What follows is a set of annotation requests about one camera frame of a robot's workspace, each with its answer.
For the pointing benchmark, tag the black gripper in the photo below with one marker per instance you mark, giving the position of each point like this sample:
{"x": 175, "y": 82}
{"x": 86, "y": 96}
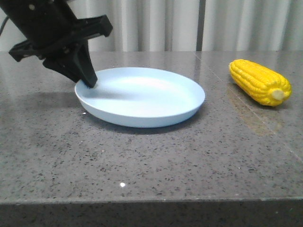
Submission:
{"x": 52, "y": 31}

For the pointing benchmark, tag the light blue round plate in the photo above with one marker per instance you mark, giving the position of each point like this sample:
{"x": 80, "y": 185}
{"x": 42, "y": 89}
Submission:
{"x": 141, "y": 97}

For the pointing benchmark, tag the yellow corn cob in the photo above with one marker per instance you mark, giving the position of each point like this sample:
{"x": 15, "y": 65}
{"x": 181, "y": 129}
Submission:
{"x": 262, "y": 84}

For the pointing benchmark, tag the white pleated curtain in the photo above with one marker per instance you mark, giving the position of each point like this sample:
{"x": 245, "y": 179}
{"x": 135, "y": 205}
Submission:
{"x": 196, "y": 25}

